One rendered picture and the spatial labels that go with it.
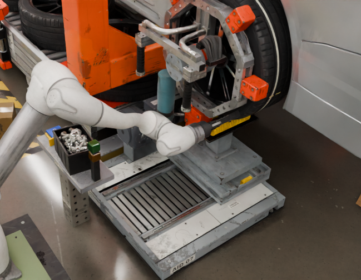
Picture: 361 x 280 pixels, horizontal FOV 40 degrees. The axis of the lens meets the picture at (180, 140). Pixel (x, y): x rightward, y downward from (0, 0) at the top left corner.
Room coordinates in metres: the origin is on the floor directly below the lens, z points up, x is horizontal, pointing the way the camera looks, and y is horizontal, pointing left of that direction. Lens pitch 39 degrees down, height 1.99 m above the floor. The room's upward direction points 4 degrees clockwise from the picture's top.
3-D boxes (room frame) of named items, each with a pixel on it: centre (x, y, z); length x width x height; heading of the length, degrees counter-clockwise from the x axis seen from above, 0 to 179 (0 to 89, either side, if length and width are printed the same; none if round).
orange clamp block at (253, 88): (1.79, -0.29, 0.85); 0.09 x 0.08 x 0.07; 41
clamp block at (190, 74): (1.76, -0.04, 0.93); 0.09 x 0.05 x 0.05; 131
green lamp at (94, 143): (1.58, 0.35, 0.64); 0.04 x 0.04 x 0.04; 41
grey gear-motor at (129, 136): (2.23, 0.15, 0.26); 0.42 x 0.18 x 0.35; 131
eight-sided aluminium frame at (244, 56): (2.02, -0.08, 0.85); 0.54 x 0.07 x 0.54; 41
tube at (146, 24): (2.02, 0.08, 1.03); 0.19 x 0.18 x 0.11; 131
